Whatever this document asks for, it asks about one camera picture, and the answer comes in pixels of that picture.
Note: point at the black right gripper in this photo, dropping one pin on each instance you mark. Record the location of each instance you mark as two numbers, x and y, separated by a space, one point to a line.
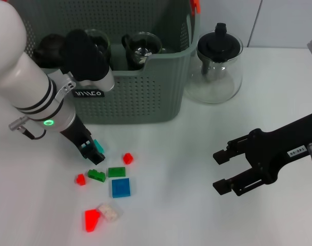
274 148

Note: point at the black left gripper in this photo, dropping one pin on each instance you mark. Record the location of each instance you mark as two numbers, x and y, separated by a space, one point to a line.
75 133

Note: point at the teal square toy brick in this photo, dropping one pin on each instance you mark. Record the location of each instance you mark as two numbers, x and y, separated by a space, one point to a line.
99 146

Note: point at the small red toy brick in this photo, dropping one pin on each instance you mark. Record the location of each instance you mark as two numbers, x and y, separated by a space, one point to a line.
80 179
127 159

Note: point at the orange-red wedge toy brick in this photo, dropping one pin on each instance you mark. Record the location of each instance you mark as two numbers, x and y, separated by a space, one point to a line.
92 220

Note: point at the glass teacup with black sleeve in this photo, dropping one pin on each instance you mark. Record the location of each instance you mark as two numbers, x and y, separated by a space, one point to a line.
108 48
154 42
133 64

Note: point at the grey perforated storage bin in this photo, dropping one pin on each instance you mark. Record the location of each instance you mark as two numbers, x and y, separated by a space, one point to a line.
145 97

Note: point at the thick green toy brick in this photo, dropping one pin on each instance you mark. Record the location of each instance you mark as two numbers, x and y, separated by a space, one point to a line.
97 176

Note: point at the flat green two-stud brick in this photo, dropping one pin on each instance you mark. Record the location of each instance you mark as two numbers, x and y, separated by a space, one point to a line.
116 172

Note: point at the blue square toy brick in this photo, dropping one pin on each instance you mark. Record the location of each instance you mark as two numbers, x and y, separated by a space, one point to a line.
121 188

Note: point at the translucent white square brick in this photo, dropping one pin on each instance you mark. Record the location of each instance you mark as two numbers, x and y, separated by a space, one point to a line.
109 212

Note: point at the black ceramic teapot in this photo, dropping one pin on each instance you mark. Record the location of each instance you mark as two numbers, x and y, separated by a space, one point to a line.
48 51

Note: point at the glass teapot with black lid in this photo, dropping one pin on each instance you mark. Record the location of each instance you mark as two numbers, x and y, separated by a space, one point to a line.
220 46

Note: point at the orange clip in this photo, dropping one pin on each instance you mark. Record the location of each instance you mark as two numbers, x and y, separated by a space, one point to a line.
195 6

